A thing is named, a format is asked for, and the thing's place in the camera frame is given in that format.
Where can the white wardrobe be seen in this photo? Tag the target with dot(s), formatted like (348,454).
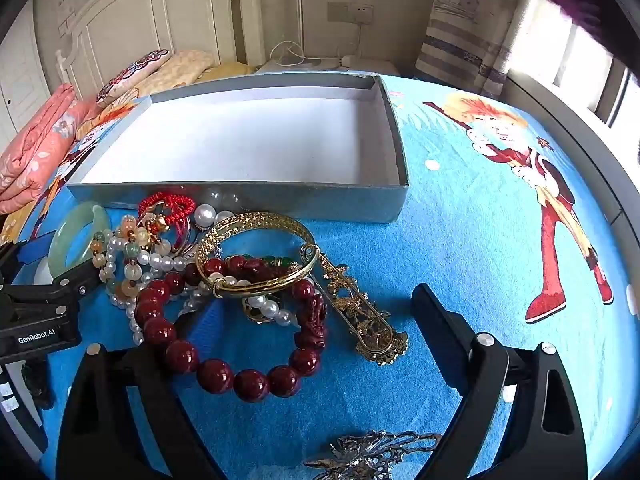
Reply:
(17,90)

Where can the pink floral quilt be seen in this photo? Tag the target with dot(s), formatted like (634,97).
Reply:
(30,150)

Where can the white nightstand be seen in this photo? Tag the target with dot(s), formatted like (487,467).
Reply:
(370,65)

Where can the embroidered pillow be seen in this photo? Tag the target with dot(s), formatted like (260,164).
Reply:
(132,75)

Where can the white pearl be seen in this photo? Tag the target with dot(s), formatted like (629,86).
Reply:
(225,216)
(205,214)

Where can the wall socket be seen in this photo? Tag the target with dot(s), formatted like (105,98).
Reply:
(350,12)

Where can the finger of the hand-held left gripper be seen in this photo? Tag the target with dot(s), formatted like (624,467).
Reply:
(32,250)
(80,277)

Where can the blue cartoon printed bedsheet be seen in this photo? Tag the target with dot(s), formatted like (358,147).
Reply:
(475,240)

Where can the yellow pillow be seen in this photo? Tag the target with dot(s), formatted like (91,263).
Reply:
(185,67)

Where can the thin white pole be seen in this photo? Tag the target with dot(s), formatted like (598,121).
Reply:
(300,0)

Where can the striped printed curtain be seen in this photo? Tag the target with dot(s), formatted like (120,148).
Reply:
(460,50)

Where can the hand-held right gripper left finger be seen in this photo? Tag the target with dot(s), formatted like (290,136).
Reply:
(150,385)

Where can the gold brooch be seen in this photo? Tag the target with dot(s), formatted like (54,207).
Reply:
(370,335)

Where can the rose gold linked rings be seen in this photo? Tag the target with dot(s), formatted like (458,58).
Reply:
(186,245)

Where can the green jade bangle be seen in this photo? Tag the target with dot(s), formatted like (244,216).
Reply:
(87,208)

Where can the white headboard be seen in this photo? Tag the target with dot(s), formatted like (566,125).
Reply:
(150,10)

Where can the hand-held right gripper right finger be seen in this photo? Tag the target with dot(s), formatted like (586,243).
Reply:
(440,320)

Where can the yellow folded blanket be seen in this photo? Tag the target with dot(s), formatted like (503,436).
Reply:
(230,70)

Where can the grey window ledge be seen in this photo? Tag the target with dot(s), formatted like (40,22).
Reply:
(590,160)

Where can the window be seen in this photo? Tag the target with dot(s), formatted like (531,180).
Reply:
(575,70)

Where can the grey cardboard box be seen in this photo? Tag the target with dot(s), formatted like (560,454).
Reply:
(250,135)

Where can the silver brooch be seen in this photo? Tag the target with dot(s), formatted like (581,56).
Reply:
(365,452)

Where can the gold bangle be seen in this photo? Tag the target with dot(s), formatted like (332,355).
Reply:
(250,222)

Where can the white power adapter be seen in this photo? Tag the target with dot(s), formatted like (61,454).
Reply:
(350,60)

